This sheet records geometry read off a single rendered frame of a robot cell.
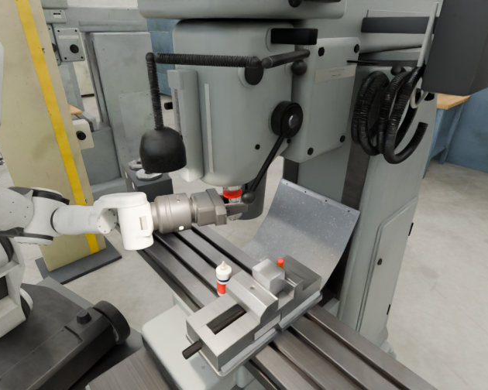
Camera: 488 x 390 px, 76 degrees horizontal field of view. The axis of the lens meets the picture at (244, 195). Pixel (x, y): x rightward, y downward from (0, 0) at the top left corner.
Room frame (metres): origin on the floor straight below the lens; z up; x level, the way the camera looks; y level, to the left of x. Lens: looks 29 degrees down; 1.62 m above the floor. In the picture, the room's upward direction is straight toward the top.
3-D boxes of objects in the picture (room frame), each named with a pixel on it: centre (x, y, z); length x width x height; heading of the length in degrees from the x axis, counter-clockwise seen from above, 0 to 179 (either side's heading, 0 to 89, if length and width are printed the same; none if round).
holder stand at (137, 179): (1.03, 0.36, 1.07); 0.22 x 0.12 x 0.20; 32
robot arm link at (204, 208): (0.63, 0.12, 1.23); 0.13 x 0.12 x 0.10; 20
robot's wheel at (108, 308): (0.90, 0.58, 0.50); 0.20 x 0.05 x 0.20; 60
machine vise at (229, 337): (0.55, -0.04, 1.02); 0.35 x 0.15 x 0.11; 131
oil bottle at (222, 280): (0.63, 0.05, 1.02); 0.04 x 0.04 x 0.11
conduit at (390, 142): (0.70, -0.30, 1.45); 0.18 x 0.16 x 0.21; 132
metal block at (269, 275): (0.57, -0.06, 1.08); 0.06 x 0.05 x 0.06; 41
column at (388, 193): (1.08, -0.43, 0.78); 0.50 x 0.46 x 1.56; 132
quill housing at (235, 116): (0.67, 0.02, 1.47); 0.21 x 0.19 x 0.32; 42
